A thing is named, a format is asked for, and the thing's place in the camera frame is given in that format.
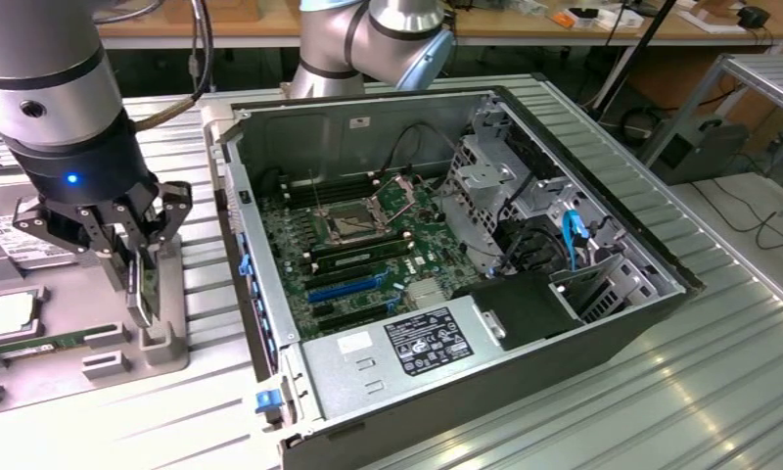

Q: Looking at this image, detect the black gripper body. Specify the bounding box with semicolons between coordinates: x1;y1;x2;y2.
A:
4;117;164;210

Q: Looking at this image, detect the green graphics card black cooler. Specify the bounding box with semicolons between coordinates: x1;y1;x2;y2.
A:
124;252;164;330

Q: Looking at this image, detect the hard disk with blue carrier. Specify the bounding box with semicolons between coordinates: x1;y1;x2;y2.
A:
0;212;84;271

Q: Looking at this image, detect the grey part rack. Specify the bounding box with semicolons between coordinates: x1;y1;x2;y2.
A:
0;188;192;421

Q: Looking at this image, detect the silver CPU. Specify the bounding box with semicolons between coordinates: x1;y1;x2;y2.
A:
0;292;42;340

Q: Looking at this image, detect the thin metal locking lever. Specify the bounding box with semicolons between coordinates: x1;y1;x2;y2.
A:
306;167;332;219

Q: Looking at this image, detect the green loose RAM stick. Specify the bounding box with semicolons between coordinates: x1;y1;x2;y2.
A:
0;330;104;362

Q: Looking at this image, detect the CPU socket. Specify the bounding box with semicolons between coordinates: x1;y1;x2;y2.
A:
316;200;384;245

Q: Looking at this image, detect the long black expansion slot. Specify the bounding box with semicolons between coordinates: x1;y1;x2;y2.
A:
302;266;393;293

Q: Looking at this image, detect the installed RAM stick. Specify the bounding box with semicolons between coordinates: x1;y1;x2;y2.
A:
310;239;415;274

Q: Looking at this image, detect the short black expansion slot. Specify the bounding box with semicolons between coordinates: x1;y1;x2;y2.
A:
318;312;400;336
314;301;395;321

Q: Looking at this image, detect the metal socket cover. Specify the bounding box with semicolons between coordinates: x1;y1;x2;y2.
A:
364;173;421;231

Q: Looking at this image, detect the grey power supply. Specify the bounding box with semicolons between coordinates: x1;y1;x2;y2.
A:
299;293;508;422

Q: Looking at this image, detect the small silver heatsink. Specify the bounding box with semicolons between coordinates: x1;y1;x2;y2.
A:
407;279;449;303

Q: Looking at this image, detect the green motherboard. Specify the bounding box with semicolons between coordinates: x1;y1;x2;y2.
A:
254;168;497;344

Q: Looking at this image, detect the metal disk bay cage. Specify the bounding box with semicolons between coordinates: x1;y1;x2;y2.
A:
443;134;539;275

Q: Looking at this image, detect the wooden desk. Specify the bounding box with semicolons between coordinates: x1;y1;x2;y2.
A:
98;0;783;50

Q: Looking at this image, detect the open black PC case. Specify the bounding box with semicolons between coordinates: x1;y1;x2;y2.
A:
199;85;704;470

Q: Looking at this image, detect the orange and white box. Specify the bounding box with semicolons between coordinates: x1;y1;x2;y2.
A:
551;5;647;31

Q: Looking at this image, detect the black stand pole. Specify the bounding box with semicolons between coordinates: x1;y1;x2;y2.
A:
591;0;683;112

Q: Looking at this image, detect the dark grey box device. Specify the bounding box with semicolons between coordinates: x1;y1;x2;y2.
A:
652;117;752;185

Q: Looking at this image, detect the white cardboard box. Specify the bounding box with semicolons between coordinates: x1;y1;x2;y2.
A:
677;0;751;34

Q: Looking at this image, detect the black power adapter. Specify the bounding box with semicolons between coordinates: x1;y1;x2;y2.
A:
736;4;773;29

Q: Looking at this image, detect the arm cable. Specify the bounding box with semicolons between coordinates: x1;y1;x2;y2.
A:
134;0;218;131

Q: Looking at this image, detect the dark looped wire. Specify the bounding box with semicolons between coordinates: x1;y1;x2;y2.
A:
388;124;464;178

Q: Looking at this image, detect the black power wire bundle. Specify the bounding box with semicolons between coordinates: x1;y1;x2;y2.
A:
495;219;573;275

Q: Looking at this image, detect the blue flat wire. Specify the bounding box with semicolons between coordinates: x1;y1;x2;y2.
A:
560;209;593;273

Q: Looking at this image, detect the metal slat frame table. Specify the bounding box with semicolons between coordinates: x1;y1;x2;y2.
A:
639;52;783;170

